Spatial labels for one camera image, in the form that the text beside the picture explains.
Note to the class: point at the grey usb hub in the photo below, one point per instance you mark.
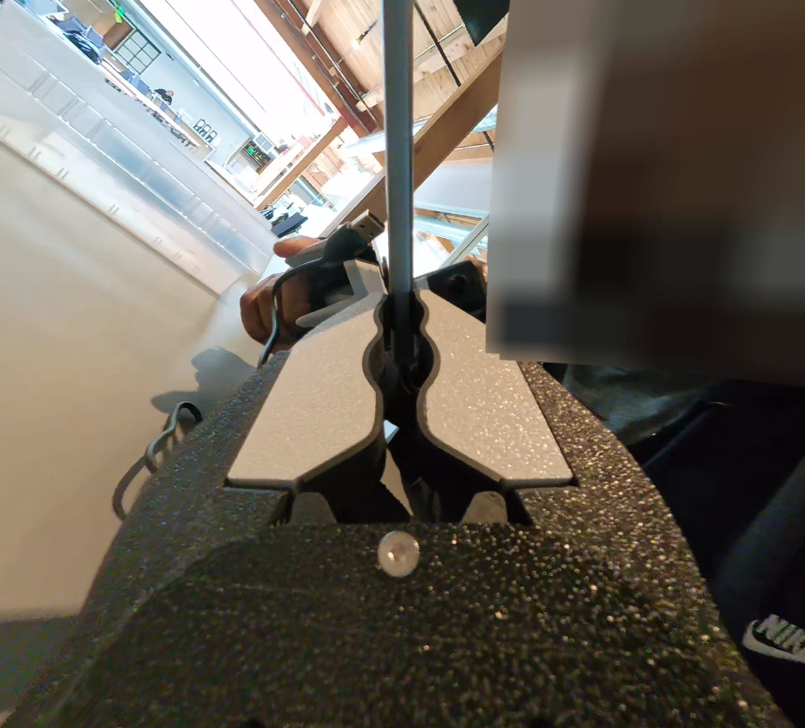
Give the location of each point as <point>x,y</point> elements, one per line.
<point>398,99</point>

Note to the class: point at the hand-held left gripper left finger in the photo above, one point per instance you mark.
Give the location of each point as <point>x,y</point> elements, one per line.
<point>315,407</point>

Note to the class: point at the person's right hand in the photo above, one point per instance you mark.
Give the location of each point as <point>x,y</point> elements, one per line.
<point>267,300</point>

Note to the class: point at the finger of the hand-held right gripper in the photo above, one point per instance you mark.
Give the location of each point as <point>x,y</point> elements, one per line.
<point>352,307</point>

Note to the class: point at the clear plastic bin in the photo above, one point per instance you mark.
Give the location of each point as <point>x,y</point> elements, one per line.
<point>101,149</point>

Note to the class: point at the person's torso in dark jacket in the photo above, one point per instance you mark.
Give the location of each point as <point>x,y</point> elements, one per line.
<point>742,514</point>

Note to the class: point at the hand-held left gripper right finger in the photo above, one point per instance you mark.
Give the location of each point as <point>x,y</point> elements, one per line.
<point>484,407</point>

